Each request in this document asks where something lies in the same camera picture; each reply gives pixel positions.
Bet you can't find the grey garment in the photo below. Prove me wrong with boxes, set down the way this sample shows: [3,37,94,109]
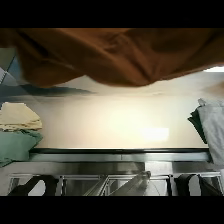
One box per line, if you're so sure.
[196,97,224,167]

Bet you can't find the cream garment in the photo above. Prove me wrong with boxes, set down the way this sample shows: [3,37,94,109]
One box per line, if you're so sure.
[0,101,44,132]

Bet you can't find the brown T-shirt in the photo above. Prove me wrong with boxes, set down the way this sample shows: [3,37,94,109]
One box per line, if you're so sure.
[0,28,224,89]

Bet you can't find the dark green garment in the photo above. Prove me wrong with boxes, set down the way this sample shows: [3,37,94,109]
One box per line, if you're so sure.
[187,106,209,145]

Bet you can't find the light green garment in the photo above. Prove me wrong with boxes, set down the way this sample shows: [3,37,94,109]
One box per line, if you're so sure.
[0,128,44,168]

